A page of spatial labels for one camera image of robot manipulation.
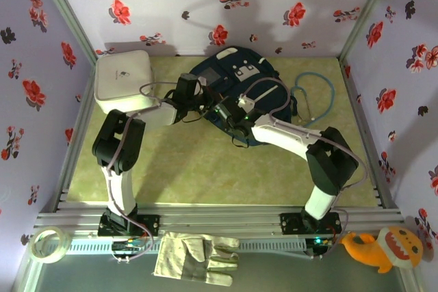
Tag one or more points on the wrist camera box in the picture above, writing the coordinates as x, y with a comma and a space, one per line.
228, 112
189, 84

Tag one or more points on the clear tape roll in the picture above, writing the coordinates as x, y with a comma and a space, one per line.
65, 249

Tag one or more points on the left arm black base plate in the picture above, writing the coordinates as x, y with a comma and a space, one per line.
150, 225

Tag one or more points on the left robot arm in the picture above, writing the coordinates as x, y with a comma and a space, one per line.
157, 116

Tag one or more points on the grey work glove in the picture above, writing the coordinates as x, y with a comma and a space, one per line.
184, 258

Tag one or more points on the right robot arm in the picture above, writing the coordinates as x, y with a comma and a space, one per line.
284, 134

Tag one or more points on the blue stethoscope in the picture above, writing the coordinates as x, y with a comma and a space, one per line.
333, 93

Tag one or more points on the aluminium frame post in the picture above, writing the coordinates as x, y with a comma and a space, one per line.
363, 15
65, 16

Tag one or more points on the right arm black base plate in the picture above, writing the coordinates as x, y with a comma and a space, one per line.
290, 223

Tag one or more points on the aluminium side rail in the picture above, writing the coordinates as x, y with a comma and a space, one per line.
74, 128
356, 100

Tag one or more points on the orange plush toy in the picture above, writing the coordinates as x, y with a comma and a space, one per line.
376, 251

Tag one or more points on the white plastic lunch box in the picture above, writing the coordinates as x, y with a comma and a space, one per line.
119, 76

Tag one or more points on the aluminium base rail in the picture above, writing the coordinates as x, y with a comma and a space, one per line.
219, 218

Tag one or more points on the navy blue backpack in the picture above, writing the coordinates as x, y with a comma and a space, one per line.
260, 80

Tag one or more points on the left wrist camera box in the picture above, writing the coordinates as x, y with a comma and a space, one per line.
189, 84

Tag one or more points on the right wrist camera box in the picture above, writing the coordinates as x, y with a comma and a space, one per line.
228, 112

